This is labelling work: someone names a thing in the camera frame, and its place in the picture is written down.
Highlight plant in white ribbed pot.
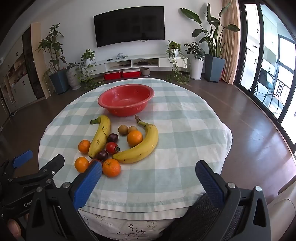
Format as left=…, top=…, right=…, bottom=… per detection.
left=65, top=62, right=82, bottom=90

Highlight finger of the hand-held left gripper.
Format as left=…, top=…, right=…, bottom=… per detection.
left=0, top=150, right=33, bottom=178
left=5, top=154, right=65, bottom=197

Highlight plant in tall white pot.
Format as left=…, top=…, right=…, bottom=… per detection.
left=184, top=42, right=205, bottom=81

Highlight black balcony chair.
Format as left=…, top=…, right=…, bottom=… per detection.
left=250, top=70, right=277, bottom=102

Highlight leafy plant in blue pot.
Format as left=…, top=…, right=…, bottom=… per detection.
left=35, top=23, right=70, bottom=95

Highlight curved yellow banana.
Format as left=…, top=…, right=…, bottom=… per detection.
left=112, top=115, right=159, bottom=164

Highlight beige sofa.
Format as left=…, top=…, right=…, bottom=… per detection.
left=266, top=176, right=296, bottom=241

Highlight red plastic bowl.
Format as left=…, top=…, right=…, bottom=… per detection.
left=97, top=84, right=155, bottom=117

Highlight white television cabinet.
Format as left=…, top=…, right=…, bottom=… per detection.
left=81, top=54, right=188, bottom=76

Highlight white wall cabinet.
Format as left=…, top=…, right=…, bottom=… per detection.
left=0, top=35, right=37, bottom=114

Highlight red storage box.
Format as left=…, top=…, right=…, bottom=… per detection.
left=104, top=71, right=122, bottom=80
left=122, top=70, right=141, bottom=78

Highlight large-leaf plant in dark pot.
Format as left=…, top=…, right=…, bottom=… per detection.
left=180, top=2, right=240, bottom=83

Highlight black wall television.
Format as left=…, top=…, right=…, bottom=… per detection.
left=93, top=6, right=165, bottom=48

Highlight straight yellow banana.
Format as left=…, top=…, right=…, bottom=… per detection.
left=88, top=115, right=111, bottom=159

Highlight black framed sliding glass door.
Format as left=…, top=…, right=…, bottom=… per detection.
left=233, top=0, right=296, bottom=153

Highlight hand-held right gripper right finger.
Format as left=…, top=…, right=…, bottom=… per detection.
left=195, top=160, right=271, bottom=241

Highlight white floral cloth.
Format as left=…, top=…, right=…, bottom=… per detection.
left=79, top=206, right=192, bottom=240

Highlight trailing pothos in white pot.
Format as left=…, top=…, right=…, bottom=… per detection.
left=165, top=40, right=191, bottom=85
left=77, top=49, right=104, bottom=91

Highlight black mesh chair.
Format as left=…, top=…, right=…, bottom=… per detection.
left=157, top=195, right=245, bottom=241

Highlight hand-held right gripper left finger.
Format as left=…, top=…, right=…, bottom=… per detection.
left=26, top=160, right=103, bottom=241

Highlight person's left hand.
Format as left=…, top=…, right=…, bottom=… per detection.
left=6, top=213, right=30, bottom=240

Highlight orange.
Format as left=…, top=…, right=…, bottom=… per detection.
left=127, top=130, right=143, bottom=147
left=74, top=157, right=90, bottom=173
left=102, top=159, right=121, bottom=178
left=78, top=140, right=91, bottom=154

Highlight dark tall cabinet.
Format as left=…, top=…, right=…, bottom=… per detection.
left=22, top=25, right=47, bottom=100

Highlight green white checked tablecloth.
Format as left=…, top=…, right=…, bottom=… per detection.
left=38, top=77, right=233, bottom=215

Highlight beige curtain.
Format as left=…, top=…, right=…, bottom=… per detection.
left=221, top=0, right=242, bottom=85

